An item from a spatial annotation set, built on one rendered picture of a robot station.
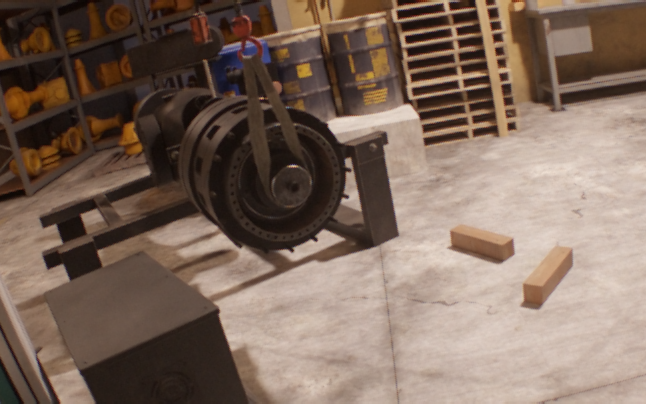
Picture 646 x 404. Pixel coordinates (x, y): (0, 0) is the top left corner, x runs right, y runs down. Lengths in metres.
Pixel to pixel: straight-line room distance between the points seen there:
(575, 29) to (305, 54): 2.97
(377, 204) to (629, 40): 4.80
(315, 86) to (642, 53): 4.26
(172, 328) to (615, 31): 6.65
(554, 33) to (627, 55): 1.44
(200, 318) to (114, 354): 0.20
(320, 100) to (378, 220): 2.00
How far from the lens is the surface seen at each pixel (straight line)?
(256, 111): 1.85
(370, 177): 3.32
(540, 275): 2.65
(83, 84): 11.16
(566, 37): 6.31
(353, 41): 5.04
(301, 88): 5.09
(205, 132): 2.19
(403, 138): 4.64
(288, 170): 1.89
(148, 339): 1.20
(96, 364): 1.19
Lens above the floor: 1.37
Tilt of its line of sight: 18 degrees down
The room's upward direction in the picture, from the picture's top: 13 degrees counter-clockwise
